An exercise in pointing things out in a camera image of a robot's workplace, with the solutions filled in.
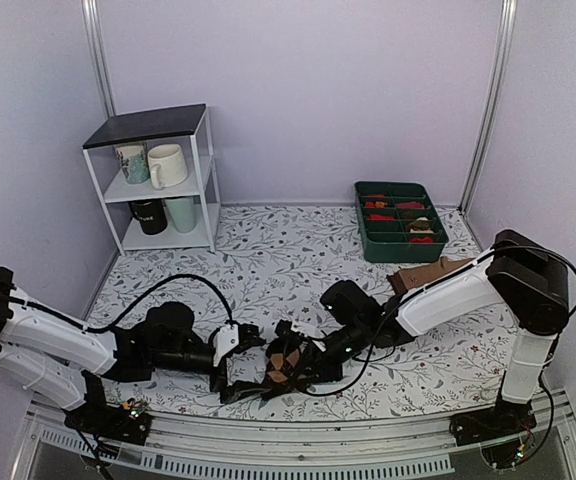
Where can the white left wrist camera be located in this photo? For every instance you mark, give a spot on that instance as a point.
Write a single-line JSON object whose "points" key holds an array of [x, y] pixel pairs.
{"points": [[224, 341]]}

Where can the brown cream rolled sock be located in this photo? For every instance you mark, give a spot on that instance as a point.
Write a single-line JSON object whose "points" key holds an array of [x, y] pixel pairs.
{"points": [[421, 225]]}

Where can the red rolled sock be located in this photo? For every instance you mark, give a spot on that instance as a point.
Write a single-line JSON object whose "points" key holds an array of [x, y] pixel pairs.
{"points": [[380, 218]]}

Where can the teal patterned mug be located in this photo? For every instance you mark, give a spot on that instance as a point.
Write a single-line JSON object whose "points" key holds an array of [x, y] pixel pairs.
{"points": [[133, 162]]}

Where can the black mug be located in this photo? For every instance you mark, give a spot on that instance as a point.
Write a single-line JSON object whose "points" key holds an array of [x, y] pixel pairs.
{"points": [[150, 215]]}

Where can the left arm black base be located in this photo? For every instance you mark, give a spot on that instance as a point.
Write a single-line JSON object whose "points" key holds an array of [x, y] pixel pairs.
{"points": [[128, 422]]}

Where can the floral patterned table mat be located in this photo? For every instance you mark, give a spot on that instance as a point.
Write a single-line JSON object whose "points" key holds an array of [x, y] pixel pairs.
{"points": [[272, 264]]}

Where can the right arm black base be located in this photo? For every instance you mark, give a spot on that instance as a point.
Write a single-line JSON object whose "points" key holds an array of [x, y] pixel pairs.
{"points": [[500, 420]]}

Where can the white shelf black top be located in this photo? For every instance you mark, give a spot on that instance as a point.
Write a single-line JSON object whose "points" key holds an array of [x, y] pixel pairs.
{"points": [[166, 192]]}

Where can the green divided organizer tray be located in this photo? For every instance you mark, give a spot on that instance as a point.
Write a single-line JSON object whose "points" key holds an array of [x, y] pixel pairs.
{"points": [[388, 242]]}

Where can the plain brown sock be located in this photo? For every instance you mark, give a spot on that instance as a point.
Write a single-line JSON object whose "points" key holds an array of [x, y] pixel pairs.
{"points": [[407, 279]]}

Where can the brown tan argyle sock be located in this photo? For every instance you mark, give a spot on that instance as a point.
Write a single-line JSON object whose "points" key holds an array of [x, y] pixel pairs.
{"points": [[290, 363]]}

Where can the cream white mug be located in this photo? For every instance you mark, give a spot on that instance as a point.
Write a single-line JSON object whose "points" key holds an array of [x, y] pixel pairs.
{"points": [[167, 166]]}

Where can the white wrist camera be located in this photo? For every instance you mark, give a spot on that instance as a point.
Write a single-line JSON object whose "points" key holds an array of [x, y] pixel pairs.
{"points": [[224, 341], [310, 333]]}

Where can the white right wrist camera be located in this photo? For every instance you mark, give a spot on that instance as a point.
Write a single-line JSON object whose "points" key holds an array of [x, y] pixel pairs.
{"points": [[310, 333]]}

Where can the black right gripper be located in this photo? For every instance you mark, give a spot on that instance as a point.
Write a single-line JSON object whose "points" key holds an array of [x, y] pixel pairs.
{"points": [[313, 360]]}

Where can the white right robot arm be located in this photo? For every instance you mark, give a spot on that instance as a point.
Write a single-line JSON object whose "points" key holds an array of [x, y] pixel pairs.
{"points": [[531, 281]]}

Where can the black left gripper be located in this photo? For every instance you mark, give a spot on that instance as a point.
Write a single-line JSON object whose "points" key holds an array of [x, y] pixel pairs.
{"points": [[239, 390]]}

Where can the mint green cup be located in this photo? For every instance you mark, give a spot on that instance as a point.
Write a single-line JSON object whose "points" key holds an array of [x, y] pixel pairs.
{"points": [[182, 213]]}

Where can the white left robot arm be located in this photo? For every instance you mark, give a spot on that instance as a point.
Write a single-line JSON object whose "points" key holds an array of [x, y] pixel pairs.
{"points": [[61, 358]]}

